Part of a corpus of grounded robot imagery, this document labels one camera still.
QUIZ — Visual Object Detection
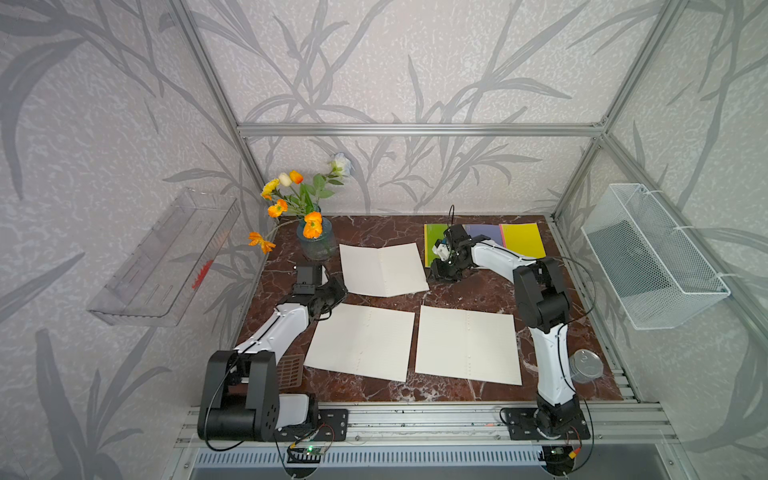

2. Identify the purple notebook green spine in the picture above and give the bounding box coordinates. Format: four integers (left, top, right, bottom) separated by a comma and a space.
465, 224, 504, 246

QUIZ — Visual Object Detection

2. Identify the yellow notebook pink spine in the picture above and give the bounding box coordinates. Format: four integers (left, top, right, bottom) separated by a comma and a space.
500, 223, 546, 258

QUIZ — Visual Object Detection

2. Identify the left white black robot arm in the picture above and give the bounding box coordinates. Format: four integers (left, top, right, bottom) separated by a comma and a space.
197, 277, 347, 443

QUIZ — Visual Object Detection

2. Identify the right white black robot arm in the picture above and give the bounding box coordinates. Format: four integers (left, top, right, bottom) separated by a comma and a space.
430, 236, 581, 428

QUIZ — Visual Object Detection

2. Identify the brown slotted spatula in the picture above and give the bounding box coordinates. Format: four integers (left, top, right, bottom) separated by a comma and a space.
277, 354, 304, 390

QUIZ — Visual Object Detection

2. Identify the glass vase with flowers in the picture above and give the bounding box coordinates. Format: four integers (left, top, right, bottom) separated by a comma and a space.
248, 153, 352, 261

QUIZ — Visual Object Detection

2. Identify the clear glass cup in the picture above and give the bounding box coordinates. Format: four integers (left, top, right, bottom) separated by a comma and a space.
569, 349, 604, 384

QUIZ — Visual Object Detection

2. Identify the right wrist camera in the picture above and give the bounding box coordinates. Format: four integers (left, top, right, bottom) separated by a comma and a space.
432, 224, 474, 262

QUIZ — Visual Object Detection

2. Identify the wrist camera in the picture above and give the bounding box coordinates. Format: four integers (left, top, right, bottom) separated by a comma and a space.
432, 224, 474, 262
292, 262, 327, 296

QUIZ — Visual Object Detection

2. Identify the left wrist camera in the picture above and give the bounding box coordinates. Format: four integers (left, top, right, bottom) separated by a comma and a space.
292, 262, 327, 296

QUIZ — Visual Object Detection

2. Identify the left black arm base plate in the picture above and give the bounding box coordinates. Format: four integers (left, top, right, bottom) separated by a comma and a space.
276, 408, 349, 442

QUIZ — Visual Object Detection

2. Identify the clear plastic wall tray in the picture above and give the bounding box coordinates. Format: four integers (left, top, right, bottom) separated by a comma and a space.
87, 188, 241, 327

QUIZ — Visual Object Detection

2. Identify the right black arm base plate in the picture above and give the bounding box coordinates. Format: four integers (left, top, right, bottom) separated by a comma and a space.
499, 407, 592, 441

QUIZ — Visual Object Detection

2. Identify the white wire mesh basket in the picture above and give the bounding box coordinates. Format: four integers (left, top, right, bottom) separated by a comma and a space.
581, 183, 731, 330

